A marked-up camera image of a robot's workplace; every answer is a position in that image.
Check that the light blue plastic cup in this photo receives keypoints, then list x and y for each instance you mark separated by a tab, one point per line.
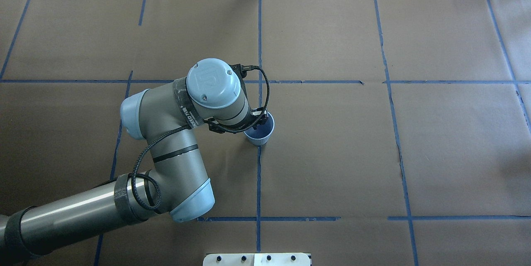
261	132

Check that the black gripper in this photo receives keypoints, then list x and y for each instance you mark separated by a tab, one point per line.
259	121

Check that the white column base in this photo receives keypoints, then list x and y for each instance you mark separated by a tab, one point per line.
258	259

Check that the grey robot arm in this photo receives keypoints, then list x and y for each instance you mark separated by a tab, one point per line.
168	176

